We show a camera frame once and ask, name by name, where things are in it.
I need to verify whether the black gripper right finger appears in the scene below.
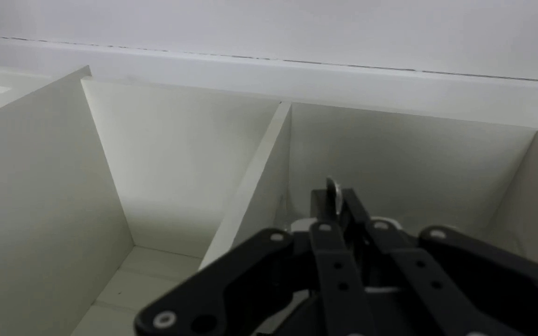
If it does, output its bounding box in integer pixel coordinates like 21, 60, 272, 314
369, 219, 538, 336

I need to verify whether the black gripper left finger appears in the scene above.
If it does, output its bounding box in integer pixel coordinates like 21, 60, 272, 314
133, 230, 317, 336

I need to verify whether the white shelf cabinet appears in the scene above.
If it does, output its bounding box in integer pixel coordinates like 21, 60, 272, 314
0, 36, 538, 336

